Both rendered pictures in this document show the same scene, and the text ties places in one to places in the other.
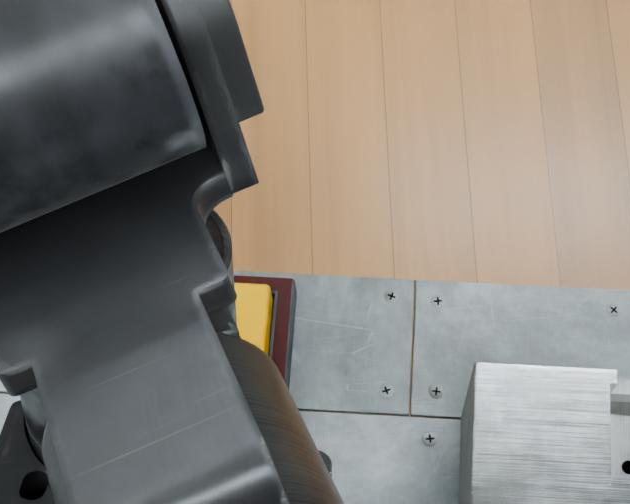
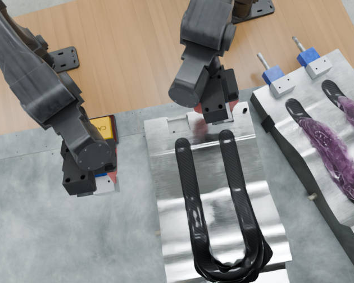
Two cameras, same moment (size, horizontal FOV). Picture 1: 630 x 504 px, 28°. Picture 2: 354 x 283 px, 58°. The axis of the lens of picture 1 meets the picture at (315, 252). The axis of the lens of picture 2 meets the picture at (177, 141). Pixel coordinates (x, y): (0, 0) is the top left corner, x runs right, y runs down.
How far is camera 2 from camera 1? 0.29 m
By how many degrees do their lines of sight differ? 8
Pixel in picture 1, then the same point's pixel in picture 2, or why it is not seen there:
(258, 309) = (107, 121)
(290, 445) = (94, 133)
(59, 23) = (50, 88)
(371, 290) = (128, 113)
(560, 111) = (155, 72)
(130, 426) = (72, 134)
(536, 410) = (155, 126)
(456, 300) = (144, 111)
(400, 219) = (131, 99)
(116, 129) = (62, 99)
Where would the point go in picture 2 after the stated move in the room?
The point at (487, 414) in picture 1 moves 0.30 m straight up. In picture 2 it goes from (147, 128) to (119, 72)
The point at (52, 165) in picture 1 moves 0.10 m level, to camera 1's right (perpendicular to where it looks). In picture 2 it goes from (55, 105) to (116, 83)
